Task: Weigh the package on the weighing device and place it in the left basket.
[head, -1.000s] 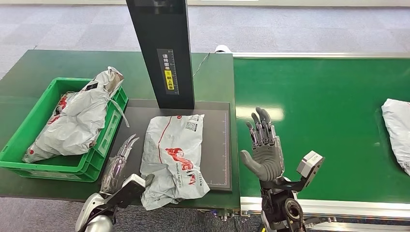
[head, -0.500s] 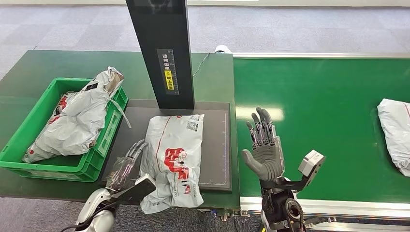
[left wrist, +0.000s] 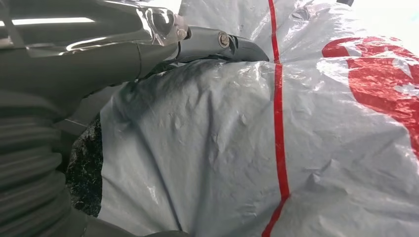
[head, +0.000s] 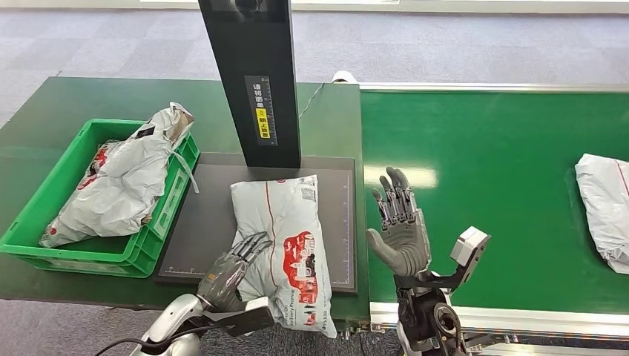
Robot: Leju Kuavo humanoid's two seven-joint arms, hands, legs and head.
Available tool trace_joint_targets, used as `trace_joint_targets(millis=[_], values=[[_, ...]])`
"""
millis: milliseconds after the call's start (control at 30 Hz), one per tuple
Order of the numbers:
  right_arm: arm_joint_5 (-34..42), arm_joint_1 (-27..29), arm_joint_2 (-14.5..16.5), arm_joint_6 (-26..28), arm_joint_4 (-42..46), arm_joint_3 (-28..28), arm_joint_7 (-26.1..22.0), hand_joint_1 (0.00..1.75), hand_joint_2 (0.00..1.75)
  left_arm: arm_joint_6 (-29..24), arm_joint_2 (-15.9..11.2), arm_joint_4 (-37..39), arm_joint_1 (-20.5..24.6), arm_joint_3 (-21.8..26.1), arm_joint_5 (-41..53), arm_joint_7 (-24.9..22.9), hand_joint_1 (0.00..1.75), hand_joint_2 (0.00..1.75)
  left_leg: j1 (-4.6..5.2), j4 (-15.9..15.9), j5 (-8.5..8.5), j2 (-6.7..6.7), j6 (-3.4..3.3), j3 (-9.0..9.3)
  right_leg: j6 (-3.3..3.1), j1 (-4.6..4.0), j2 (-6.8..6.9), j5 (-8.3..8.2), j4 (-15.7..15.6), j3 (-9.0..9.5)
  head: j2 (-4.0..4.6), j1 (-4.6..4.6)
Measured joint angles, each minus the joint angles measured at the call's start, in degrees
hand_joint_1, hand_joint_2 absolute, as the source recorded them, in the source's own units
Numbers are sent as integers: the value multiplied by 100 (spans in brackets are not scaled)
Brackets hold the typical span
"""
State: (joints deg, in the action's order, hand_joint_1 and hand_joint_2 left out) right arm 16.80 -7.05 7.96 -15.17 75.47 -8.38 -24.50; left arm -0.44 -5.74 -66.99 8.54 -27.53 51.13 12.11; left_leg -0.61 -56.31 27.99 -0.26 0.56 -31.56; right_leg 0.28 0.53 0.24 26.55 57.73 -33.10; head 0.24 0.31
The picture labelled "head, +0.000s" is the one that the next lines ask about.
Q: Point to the small white object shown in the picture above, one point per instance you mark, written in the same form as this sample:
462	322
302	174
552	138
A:
344	77

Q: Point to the dark green table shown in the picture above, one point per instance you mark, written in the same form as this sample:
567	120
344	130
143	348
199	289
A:
98	93

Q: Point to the white red-print mailer package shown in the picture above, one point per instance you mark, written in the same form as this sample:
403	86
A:
290	231

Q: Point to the white mailer package red stripe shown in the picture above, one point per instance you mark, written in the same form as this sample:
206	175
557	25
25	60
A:
607	211

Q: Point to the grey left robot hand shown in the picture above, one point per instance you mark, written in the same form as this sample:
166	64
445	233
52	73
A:
223	280

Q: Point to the black yellow ruler label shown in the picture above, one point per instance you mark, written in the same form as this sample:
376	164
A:
262	110

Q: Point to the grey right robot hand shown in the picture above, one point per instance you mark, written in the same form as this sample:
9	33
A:
405	241

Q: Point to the black weighing platform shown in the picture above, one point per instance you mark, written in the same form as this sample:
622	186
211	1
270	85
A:
206	221

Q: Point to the flat red-print mailer package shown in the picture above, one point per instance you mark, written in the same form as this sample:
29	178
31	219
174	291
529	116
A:
98	159

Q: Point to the green plastic basket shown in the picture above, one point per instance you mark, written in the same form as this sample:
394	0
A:
64	255

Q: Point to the black scanner column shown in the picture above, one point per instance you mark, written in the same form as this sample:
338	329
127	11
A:
258	59

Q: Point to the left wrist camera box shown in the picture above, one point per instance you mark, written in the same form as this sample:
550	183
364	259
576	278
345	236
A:
245	318

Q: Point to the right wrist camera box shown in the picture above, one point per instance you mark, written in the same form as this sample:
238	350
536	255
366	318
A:
469	248

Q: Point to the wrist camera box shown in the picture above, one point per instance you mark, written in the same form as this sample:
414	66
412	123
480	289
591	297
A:
245	318
469	248

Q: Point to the large crumpled white mailer package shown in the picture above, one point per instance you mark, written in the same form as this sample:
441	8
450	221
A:
123	186

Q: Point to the green conveyor belt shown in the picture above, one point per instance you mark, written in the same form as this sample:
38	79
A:
516	172

